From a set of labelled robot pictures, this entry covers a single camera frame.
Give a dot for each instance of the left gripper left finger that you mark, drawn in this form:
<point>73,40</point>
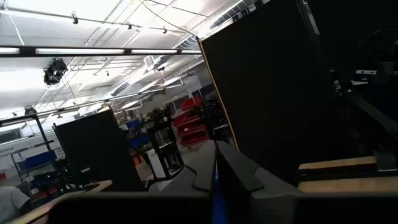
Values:
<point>140,208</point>

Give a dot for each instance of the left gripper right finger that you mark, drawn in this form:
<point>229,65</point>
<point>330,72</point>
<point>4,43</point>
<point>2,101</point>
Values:
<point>280,208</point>

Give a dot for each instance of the small blue storage bin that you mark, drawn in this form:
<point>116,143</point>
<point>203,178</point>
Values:
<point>138,140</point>
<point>133,124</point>

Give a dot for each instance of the black equipment stand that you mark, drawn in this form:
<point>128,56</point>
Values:
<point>155,137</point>

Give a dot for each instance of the plain black divider panel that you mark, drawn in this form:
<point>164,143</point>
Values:
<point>93,149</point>

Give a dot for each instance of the red storage bin rack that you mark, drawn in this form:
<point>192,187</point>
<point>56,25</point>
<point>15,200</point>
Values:
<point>189,130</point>

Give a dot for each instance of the blue workbench panel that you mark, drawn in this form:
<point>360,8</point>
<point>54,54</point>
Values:
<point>38,159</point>

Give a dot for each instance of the black divider panel yellow edge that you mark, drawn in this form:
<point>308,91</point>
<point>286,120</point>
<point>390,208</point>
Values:
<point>264,93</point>

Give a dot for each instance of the person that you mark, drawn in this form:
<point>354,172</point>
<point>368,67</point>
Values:
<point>11,202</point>

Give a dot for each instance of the black hanging lamp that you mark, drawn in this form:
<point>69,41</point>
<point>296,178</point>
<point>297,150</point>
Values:
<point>30,111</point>

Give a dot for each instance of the overhead LED light bar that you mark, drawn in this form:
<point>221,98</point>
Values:
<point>77,51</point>

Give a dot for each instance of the black overhead camera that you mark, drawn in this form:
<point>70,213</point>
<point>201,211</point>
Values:
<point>54,73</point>

